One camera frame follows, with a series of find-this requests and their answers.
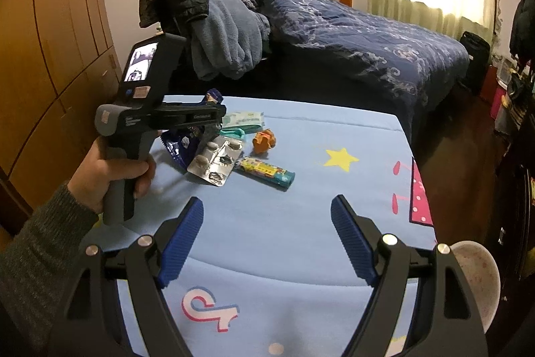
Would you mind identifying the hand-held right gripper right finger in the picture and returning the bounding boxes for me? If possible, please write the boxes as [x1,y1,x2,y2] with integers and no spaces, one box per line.
[330,194,490,357]

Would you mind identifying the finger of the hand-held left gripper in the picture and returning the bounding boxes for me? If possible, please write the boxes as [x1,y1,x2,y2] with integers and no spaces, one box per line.
[196,122,225,159]

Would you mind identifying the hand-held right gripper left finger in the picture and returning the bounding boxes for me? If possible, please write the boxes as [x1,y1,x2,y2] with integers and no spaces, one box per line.
[50,197,205,357]

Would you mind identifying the silver pill blister pack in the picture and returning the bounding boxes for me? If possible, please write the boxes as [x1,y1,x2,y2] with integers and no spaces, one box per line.
[187,137,244,187]

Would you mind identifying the blue snack bag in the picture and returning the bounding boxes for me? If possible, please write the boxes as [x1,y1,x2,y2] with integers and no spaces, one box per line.
[161,89,227,174]

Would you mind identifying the person's left forearm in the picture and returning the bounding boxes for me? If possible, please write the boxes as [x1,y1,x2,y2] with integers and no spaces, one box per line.
[0,181,102,357]

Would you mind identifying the person's left hand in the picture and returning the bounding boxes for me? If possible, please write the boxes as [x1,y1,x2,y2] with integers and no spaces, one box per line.
[67,129,157,215]

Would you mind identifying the green tissue packet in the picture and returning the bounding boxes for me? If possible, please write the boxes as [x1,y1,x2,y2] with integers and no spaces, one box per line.
[221,110,265,130]

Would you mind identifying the orange small toy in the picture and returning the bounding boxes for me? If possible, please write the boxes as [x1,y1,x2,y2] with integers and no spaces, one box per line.
[253,130,278,155]

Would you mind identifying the green candy tube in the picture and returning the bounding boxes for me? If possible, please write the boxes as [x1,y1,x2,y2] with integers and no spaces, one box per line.
[234,157,296,191]

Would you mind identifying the light blue printed tablecloth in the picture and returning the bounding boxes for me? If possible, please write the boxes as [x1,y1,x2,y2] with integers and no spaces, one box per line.
[98,94,437,357]

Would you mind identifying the light blue fleece blanket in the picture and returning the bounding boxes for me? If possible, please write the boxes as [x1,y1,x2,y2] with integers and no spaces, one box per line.
[193,0,271,81]

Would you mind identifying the wooden wardrobe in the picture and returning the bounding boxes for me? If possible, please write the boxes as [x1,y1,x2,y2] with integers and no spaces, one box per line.
[0,0,123,226]

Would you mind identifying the black chair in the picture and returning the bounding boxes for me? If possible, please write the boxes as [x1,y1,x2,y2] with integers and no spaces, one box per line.
[161,0,185,37]

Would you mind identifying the dark puffer jacket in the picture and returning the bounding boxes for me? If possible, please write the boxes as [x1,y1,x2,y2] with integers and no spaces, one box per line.
[175,0,210,32]

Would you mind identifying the dark wooden dresser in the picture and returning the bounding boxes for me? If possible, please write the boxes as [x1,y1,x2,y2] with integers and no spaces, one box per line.
[495,123,535,299]

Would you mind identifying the blue patterned quilt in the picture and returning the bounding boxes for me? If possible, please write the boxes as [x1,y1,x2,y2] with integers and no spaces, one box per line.
[230,0,471,142]

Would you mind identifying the pink bin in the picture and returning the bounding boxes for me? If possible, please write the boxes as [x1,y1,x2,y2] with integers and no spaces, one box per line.
[491,87,509,122]

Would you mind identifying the red box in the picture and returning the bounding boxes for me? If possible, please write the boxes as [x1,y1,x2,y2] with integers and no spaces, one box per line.
[480,65,501,100]

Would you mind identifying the black suitcase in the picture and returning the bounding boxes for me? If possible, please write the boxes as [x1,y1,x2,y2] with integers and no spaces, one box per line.
[460,31,491,95]

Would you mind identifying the hanging dark clothes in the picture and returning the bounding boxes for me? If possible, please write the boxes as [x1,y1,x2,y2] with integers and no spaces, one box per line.
[509,0,535,63]

